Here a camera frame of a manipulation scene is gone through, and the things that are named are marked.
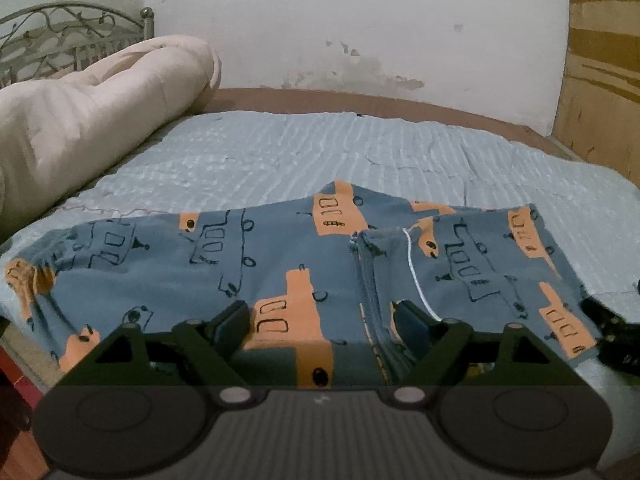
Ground metal bed headboard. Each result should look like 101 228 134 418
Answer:
0 2 155 88

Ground plywood board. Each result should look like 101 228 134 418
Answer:
552 0 640 181

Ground cream duvet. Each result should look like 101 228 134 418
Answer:
0 35 223 246

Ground light blue bed sheet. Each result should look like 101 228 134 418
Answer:
0 110 640 461

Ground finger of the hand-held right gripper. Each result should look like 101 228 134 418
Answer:
581 296 640 336
597 332 640 377

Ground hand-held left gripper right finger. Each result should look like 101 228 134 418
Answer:
392 301 594 405

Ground blue pants with orange cars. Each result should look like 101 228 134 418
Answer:
5 179 601 389

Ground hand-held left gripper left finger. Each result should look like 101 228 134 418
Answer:
52 301 254 407

